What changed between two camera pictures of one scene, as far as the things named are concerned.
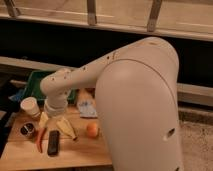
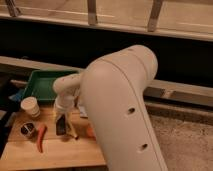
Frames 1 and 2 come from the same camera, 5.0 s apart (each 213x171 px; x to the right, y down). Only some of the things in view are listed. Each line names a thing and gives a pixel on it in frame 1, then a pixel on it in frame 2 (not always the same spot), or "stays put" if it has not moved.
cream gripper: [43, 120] -> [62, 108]
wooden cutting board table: [47, 141] stays put
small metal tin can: [27, 128] stays put
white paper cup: [31, 106] stays put
